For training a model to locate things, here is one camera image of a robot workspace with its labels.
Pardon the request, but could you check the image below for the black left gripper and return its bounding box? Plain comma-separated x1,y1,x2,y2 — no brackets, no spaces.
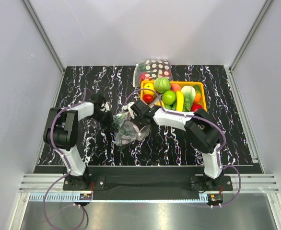
90,110,118,133

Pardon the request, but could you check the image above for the green fake scallion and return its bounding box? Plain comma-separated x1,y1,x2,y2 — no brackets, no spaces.
113,111,133,136

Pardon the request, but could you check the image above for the clear zip top bag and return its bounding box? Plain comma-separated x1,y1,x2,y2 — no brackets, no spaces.
113,111,151,147

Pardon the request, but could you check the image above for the green fake apple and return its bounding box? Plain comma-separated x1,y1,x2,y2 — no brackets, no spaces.
162,90,176,105

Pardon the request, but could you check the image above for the green fake leaf vegetable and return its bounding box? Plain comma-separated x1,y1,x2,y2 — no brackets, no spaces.
153,77,171,93

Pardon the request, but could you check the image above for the yellow fake banana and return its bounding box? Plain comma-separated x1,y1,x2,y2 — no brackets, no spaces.
176,91,184,112

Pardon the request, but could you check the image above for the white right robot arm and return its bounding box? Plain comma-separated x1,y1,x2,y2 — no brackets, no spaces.
128,100,225,190

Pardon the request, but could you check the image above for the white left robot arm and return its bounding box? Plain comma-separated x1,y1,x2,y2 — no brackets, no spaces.
43,93,117,190

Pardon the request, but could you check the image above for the grey fake fish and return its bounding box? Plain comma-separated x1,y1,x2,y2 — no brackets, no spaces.
148,96,161,108

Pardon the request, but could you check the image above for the yellow fake lemon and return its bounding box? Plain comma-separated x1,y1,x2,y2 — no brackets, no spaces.
143,83,155,97

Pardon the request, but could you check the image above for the fake peach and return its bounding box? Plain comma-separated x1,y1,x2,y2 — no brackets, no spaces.
171,83,181,92

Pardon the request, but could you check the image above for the polka dot zip bag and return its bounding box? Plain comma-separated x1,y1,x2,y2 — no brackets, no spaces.
133,59,173,88

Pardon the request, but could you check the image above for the red fake tomato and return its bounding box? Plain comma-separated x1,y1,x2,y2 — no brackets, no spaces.
190,104,203,112

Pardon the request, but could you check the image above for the green fake cabbage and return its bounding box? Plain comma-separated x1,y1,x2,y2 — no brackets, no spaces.
181,86,196,112

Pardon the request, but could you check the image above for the small fake carrot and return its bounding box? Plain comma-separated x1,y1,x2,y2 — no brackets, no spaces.
193,85,201,104

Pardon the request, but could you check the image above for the yellow plastic bin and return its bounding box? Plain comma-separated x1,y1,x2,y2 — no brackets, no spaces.
140,78,207,112

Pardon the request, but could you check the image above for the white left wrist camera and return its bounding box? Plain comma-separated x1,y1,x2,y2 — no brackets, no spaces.
100,102,111,113

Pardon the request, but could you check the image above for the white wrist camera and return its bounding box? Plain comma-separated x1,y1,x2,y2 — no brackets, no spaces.
123,102,135,119
100,102,111,113

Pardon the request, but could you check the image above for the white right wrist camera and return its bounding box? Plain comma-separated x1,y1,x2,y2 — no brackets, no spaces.
123,102,135,119

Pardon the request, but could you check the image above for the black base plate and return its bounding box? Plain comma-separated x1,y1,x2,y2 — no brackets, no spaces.
63,166,233,192

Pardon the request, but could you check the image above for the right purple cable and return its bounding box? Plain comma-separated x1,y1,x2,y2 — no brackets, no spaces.
123,88,242,207

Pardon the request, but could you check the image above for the purple cable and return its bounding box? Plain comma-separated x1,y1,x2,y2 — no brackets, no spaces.
123,88,242,207
42,87,95,230

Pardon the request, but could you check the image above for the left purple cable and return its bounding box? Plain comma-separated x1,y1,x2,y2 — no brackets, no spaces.
42,87,95,230

